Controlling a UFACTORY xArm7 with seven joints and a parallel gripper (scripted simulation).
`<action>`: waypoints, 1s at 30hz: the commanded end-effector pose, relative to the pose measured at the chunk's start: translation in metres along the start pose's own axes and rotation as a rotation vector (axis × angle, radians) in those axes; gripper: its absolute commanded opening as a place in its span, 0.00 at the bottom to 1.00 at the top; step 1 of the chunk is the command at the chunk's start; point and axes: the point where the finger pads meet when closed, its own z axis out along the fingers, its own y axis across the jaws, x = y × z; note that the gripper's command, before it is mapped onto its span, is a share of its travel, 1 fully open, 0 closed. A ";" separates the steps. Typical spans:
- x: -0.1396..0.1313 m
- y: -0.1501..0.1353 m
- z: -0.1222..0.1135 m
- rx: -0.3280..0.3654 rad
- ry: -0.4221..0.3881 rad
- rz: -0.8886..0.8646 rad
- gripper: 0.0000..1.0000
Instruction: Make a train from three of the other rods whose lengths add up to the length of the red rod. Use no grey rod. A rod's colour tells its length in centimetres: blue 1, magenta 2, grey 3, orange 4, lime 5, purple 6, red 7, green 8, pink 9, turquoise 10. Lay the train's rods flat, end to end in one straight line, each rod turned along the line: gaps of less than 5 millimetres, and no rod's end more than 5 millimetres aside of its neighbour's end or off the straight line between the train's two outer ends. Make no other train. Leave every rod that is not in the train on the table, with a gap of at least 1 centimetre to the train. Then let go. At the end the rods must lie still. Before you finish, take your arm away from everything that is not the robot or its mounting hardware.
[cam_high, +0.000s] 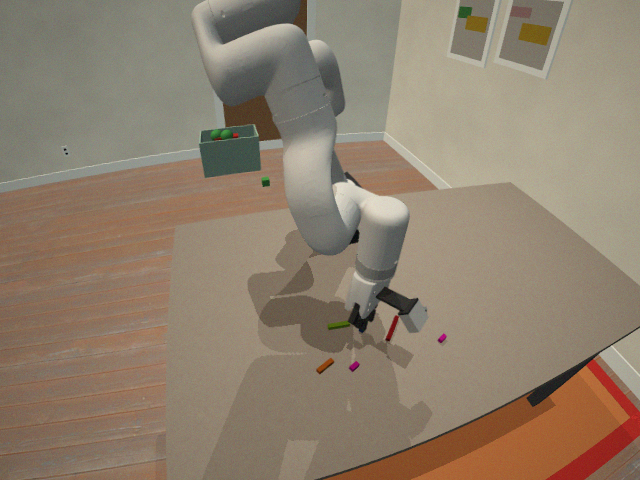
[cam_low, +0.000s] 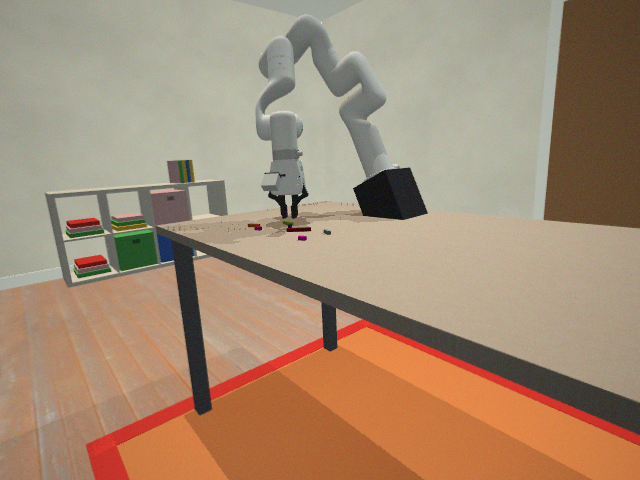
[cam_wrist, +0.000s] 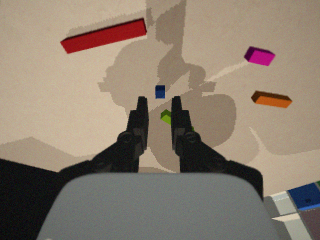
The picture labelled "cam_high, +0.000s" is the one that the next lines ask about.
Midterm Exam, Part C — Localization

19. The red rod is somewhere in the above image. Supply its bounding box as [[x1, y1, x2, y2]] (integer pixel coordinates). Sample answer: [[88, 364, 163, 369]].
[[386, 315, 399, 342]]

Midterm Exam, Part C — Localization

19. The lime green rod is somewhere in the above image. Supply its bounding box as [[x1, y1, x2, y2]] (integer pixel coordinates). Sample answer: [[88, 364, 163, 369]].
[[327, 321, 350, 330]]

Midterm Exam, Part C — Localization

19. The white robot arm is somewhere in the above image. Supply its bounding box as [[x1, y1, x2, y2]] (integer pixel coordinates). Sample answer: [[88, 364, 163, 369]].
[[191, 0, 410, 281]]

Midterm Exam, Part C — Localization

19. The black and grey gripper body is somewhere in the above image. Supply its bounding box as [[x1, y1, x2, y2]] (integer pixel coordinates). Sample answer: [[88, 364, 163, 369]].
[[345, 267, 395, 319]]

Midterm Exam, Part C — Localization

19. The orange rectangular bar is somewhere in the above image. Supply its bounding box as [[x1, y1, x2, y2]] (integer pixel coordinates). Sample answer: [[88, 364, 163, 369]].
[[316, 358, 334, 374]]

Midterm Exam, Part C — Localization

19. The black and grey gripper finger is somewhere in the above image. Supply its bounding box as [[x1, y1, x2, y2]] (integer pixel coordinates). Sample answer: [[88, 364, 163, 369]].
[[368, 305, 378, 322], [348, 303, 368, 331]]

